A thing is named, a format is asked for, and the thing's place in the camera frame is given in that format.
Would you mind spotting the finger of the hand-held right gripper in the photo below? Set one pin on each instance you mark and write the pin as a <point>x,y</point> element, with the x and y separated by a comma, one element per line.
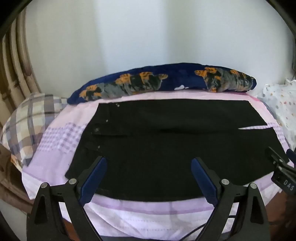
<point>276,155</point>
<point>291,154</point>

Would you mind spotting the navy orange patterned pillow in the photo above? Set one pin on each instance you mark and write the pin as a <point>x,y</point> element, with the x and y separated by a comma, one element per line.
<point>175,77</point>

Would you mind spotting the pink purple checked bed sheet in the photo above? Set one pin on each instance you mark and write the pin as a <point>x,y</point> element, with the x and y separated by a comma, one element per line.
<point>138,220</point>

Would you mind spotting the rattan headboard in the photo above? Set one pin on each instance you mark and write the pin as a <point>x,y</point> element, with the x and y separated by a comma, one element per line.
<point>16,64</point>

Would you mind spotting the white dotted cloth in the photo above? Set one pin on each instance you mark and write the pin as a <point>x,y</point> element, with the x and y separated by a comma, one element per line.
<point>282,106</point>

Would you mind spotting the plaid pillow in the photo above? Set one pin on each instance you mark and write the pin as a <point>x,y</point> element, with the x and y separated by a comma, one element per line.
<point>25,125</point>

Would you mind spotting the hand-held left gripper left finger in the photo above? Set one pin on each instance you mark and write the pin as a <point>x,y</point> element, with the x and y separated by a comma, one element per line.
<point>93,182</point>

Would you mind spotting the black pants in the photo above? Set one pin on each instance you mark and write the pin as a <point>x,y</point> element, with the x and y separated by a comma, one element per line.
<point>161,143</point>

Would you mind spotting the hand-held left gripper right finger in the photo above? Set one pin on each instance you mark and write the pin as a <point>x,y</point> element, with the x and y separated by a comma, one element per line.
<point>204,182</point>

